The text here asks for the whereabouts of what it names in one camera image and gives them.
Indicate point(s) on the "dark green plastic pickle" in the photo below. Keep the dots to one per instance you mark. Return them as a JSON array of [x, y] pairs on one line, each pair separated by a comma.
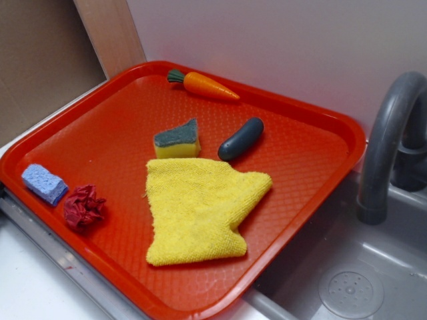
[[242, 140]]

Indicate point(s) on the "yellow green scrub sponge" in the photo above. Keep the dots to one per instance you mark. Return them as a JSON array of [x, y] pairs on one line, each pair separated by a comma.
[[178, 142]]

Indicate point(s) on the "yellow microfiber cloth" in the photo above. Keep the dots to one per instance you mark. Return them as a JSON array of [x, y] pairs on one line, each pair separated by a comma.
[[197, 207]]

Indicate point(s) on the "orange plastic toy carrot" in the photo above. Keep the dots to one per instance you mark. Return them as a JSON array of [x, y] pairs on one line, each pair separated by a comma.
[[199, 84]]

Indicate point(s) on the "red plastic tray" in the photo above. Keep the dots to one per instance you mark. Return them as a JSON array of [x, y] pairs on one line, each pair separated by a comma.
[[107, 138]]

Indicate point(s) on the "crumpled red wrapper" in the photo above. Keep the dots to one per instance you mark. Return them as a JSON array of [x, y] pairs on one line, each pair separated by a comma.
[[83, 207]]

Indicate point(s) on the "grey plastic sink basin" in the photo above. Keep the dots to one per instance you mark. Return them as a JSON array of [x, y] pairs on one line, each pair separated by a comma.
[[336, 267]]

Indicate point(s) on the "blue sponge block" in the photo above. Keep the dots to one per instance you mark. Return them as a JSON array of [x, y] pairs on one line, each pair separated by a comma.
[[44, 184]]

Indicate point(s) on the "grey plastic faucet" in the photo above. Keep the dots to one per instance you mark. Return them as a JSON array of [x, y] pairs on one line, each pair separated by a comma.
[[396, 151]]

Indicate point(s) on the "light wooden post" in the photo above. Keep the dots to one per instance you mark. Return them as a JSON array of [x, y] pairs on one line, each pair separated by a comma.
[[112, 33]]

